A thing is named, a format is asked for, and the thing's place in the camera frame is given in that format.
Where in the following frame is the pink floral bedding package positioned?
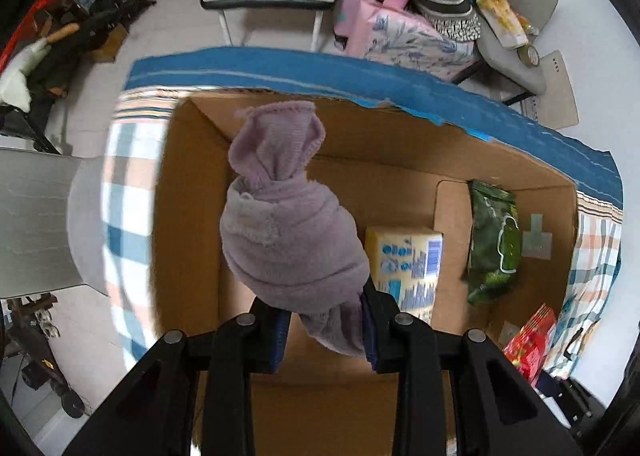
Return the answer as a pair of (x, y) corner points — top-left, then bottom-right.
(350, 0), (481, 83)

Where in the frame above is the yellow snack bag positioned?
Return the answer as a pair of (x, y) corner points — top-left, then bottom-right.
(475, 0), (541, 51)

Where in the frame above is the red snack packet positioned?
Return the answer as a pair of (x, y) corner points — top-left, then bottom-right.
(502, 303), (557, 383)

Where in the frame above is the tape roll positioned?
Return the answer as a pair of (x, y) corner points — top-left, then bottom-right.
(517, 43), (541, 68)

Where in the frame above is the pile of dark tools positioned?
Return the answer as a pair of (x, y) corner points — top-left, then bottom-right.
(0, 0), (157, 102)

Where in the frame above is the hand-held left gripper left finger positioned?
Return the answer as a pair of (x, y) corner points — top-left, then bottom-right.
(63, 297), (293, 456)

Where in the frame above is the grey chair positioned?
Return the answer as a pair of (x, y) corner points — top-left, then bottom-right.
(452, 0), (560, 106)

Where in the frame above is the yellow tissue packet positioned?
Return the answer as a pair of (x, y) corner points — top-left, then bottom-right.
(364, 226), (445, 326)

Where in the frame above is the checkered bed sheet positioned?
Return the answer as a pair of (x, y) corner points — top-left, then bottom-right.
(102, 86), (624, 387)

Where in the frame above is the purple sock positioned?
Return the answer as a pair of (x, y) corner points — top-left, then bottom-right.
(219, 102), (372, 358)

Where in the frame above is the cardboard box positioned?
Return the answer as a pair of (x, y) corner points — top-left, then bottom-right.
(148, 90), (580, 456)

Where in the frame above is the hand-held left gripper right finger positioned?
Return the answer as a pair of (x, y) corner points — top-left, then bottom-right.
(358, 277), (584, 456)

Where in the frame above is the green snack bag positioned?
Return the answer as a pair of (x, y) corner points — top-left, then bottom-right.
(461, 179), (522, 307)

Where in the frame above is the black strap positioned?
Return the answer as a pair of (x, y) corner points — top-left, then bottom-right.
(562, 326), (586, 367)

